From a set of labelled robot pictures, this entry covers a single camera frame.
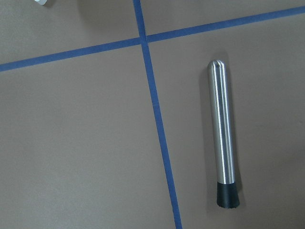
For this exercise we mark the steel muddler black tip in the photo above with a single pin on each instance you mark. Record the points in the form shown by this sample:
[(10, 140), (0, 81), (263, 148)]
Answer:
[(227, 194)]

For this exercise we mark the white cup rack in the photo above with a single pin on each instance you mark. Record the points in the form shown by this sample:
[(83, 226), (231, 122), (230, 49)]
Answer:
[(41, 2)]

